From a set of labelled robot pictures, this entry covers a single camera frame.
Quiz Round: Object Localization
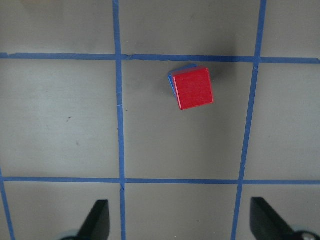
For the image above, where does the red wooden block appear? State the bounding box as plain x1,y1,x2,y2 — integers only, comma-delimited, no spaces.
173,66,214,110

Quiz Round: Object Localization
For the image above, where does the blue wooden block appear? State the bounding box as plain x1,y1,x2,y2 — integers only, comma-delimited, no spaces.
168,63,197,98

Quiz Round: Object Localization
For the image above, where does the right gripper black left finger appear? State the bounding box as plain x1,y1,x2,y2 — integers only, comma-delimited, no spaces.
76,199,111,240

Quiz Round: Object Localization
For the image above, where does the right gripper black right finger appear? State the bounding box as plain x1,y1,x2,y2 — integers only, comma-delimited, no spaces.
249,197,295,240

